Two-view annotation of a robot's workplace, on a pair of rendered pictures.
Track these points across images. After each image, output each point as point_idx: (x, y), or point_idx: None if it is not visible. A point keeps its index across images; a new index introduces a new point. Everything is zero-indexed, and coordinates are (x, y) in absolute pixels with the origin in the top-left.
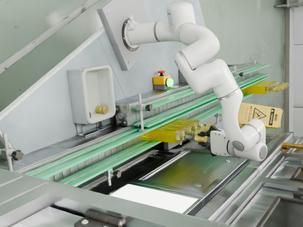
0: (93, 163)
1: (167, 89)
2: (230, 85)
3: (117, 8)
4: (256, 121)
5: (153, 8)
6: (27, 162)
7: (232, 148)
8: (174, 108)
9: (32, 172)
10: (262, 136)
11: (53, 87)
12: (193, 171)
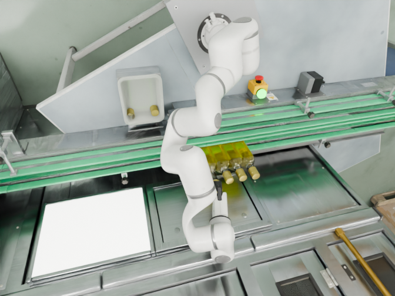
0: None
1: (255, 100)
2: (190, 188)
3: (194, 1)
4: (221, 232)
5: None
6: (53, 147)
7: None
8: (250, 125)
9: (46, 159)
10: (223, 249)
11: (99, 84)
12: None
